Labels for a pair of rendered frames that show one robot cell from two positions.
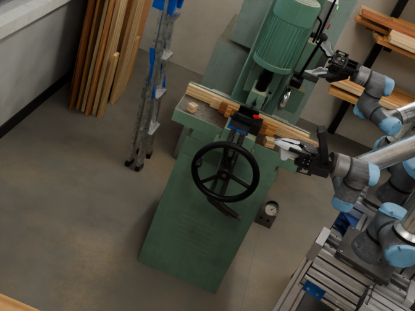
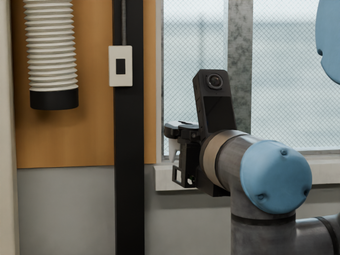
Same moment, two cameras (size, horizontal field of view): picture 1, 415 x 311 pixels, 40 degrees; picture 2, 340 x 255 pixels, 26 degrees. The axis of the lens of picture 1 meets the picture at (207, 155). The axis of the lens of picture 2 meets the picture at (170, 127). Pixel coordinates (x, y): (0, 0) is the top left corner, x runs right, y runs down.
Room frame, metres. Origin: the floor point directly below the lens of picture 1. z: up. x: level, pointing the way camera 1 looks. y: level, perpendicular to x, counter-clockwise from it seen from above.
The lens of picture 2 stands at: (1.42, -1.28, 1.41)
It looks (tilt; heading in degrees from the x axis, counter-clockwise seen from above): 10 degrees down; 80
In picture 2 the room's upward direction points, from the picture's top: straight up
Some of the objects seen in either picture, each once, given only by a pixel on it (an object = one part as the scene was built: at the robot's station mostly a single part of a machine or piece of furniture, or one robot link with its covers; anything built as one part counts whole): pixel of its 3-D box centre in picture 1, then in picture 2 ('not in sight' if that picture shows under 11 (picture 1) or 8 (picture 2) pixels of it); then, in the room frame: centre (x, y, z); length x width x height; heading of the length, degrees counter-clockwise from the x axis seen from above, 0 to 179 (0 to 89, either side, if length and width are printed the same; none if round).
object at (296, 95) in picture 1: (291, 97); not in sight; (2.51, -0.26, 1.02); 0.09 x 0.07 x 0.12; 89
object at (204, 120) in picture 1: (238, 136); not in sight; (2.22, -0.09, 0.87); 0.61 x 0.30 x 0.06; 89
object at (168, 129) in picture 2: (301, 151); (181, 131); (1.61, -0.27, 1.23); 0.09 x 0.05 x 0.02; 99
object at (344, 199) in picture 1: (346, 192); (275, 255); (1.69, -0.48, 1.12); 0.11 x 0.08 x 0.11; 10
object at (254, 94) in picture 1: (257, 95); not in sight; (2.35, -0.10, 1.03); 0.14 x 0.07 x 0.09; 179
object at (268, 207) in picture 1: (270, 208); not in sight; (2.11, -0.36, 0.65); 0.06 x 0.04 x 0.08; 89
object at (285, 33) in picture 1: (286, 32); not in sight; (2.33, -0.10, 1.35); 0.18 x 0.18 x 0.31
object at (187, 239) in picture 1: (210, 196); not in sight; (2.45, -0.10, 0.36); 0.58 x 0.45 x 0.71; 179
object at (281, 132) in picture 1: (265, 124); not in sight; (2.33, -0.19, 0.92); 0.54 x 0.02 x 0.04; 89
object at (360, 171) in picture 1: (360, 172); (263, 175); (1.67, -0.48, 1.21); 0.11 x 0.08 x 0.09; 99
